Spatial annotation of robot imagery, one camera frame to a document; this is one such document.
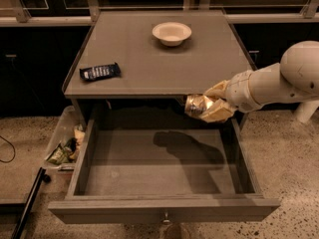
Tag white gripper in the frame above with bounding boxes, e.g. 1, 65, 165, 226
199, 70, 262, 122

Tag white window frame rail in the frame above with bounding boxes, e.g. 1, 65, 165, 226
0, 0, 319, 27

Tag orange soda can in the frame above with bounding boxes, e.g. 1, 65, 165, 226
184, 95, 214, 118

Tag metal drawer knob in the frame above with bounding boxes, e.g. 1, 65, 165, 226
161, 211, 172, 225

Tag yellow snack bag in bin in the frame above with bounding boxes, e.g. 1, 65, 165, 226
69, 125, 85, 160

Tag black cable on floor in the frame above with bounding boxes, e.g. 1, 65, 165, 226
0, 134, 17, 164

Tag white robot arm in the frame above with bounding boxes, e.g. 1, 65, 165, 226
199, 41, 319, 123

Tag black bar on floor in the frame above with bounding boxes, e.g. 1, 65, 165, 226
11, 167, 51, 239

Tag grey cabinet with counter top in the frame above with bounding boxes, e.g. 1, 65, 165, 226
63, 11, 255, 121

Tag dark blue snack bar wrapper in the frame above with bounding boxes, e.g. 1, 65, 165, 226
80, 63, 122, 82

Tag clear plastic bin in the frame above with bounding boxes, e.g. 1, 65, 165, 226
43, 106, 81, 171

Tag white bowl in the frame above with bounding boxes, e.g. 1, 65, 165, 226
152, 22, 191, 47

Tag green snack bag in bin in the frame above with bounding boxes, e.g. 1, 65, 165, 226
47, 144, 71, 165

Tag open grey top drawer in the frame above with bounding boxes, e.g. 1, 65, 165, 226
49, 105, 280, 223

